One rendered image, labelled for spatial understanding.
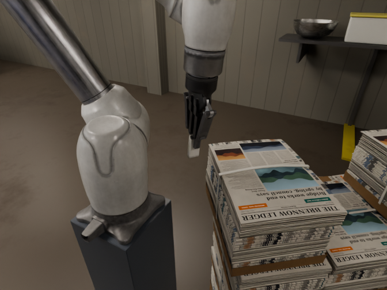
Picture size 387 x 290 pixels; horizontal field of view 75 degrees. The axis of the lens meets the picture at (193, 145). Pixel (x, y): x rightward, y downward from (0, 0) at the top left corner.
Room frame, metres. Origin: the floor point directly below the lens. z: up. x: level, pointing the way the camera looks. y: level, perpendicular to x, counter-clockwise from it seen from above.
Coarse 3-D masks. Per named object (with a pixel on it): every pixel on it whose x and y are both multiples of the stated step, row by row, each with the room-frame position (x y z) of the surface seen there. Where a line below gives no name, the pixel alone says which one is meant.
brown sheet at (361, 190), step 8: (344, 176) 0.86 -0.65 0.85; (352, 184) 0.81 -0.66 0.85; (360, 184) 0.77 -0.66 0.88; (360, 192) 0.76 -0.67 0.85; (368, 192) 0.73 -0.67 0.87; (368, 200) 0.72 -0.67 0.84; (376, 200) 0.69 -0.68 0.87; (376, 208) 0.68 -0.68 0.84; (384, 208) 0.65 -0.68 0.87; (384, 216) 0.64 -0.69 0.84
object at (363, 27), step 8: (352, 16) 2.62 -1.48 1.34; (360, 16) 2.59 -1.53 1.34; (368, 16) 2.56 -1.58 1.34; (376, 16) 2.53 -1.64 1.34; (384, 16) 2.50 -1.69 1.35; (352, 24) 2.61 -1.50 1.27; (360, 24) 2.59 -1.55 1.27; (368, 24) 2.55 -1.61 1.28; (376, 24) 2.53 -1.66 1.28; (384, 24) 2.50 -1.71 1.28; (352, 32) 2.60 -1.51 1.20; (360, 32) 2.58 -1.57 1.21; (368, 32) 2.54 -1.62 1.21; (376, 32) 2.51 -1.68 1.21; (384, 32) 2.49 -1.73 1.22; (344, 40) 2.63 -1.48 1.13; (352, 40) 2.59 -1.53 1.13; (360, 40) 2.57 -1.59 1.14; (368, 40) 2.53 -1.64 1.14; (376, 40) 2.50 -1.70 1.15; (384, 40) 2.48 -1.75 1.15
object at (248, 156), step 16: (208, 144) 0.78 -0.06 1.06; (224, 144) 0.77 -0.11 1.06; (240, 144) 0.77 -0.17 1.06; (256, 144) 0.77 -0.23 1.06; (272, 144) 0.78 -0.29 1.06; (208, 160) 0.77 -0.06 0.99; (224, 160) 0.67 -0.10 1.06; (240, 160) 0.68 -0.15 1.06; (256, 160) 0.68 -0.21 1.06; (272, 160) 0.68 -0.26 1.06; (288, 160) 0.67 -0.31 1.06; (208, 176) 0.74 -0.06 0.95
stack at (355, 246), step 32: (352, 192) 0.78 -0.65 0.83; (352, 224) 0.61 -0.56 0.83; (384, 224) 0.61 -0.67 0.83; (224, 256) 0.59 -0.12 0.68; (352, 256) 0.49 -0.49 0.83; (384, 256) 0.49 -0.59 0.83; (224, 288) 0.57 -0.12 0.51; (256, 288) 0.42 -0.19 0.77; (288, 288) 0.44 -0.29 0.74; (320, 288) 0.46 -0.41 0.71; (352, 288) 0.47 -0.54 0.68
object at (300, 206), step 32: (224, 192) 0.56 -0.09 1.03; (256, 192) 0.52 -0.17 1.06; (288, 192) 0.52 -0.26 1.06; (320, 192) 0.52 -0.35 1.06; (224, 224) 0.51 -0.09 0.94; (256, 224) 0.42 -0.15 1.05; (288, 224) 0.43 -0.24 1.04; (320, 224) 0.45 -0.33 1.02; (256, 256) 0.43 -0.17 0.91; (288, 256) 0.45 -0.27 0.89
